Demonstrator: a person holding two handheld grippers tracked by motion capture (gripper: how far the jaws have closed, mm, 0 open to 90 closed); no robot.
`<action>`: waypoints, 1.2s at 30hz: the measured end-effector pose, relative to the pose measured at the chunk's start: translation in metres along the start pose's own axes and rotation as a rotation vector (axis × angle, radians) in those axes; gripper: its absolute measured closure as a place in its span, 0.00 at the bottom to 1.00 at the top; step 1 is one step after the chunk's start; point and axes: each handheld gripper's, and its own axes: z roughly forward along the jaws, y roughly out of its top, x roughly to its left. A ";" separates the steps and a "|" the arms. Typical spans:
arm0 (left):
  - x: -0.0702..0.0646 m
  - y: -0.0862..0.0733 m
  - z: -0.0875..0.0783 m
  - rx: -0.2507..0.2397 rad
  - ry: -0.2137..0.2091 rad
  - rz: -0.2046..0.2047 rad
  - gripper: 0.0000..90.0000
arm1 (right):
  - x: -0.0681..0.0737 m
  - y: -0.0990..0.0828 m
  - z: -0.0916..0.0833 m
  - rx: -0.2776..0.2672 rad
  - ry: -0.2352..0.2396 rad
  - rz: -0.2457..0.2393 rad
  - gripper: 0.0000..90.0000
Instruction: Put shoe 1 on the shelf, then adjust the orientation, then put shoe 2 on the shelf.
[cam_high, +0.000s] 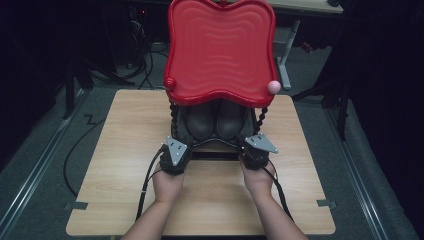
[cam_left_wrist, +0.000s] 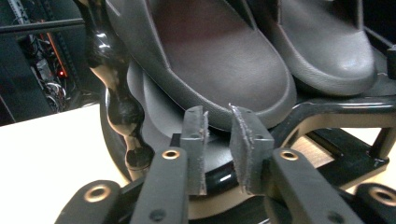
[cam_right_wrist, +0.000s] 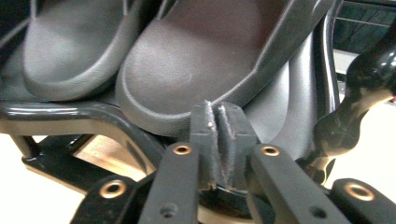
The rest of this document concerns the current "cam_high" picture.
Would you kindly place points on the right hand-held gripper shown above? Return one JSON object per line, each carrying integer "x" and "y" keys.
{"x": 258, "y": 146}

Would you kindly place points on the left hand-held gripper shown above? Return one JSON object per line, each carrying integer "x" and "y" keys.
{"x": 176, "y": 155}

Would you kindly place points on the red and black shoe rack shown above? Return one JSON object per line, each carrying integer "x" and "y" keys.
{"x": 220, "y": 50}

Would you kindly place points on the person's left hand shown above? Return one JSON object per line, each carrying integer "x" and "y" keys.
{"x": 168, "y": 186}

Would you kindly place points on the person's right hand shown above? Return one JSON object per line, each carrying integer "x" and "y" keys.
{"x": 258, "y": 181}

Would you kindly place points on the white desk with metal legs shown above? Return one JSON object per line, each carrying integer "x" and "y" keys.
{"x": 285, "y": 63}

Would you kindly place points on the grey tape strip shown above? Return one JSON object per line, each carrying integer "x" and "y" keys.
{"x": 326, "y": 202}
{"x": 77, "y": 205}

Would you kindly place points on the black tripod stand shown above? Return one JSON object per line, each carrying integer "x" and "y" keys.
{"x": 340, "y": 96}

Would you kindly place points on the black metal stand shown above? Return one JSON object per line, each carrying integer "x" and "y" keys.
{"x": 69, "y": 90}

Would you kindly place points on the metal floor rail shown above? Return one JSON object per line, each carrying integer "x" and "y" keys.
{"x": 360, "y": 173}
{"x": 36, "y": 166}

